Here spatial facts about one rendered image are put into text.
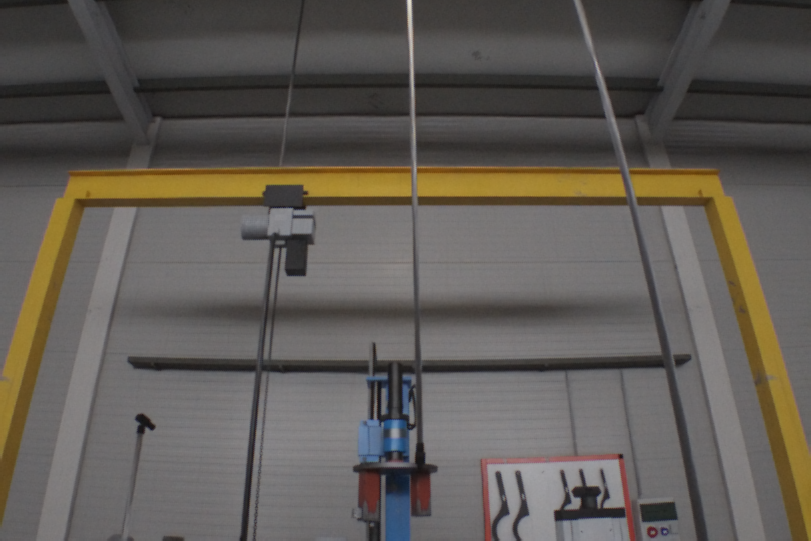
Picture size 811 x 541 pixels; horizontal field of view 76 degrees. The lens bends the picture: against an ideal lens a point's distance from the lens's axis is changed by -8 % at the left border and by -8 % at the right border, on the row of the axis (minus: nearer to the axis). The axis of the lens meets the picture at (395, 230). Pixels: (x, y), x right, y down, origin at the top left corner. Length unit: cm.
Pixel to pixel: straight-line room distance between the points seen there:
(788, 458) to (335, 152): 589
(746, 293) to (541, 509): 294
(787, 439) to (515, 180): 258
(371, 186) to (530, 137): 395
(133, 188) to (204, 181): 58
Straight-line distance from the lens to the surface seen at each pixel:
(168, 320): 688
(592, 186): 461
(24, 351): 446
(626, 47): 780
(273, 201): 425
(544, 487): 615
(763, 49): 865
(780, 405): 440
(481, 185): 439
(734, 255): 468
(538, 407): 629
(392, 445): 397
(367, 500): 387
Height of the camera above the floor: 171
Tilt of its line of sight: 29 degrees up
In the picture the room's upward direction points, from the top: straight up
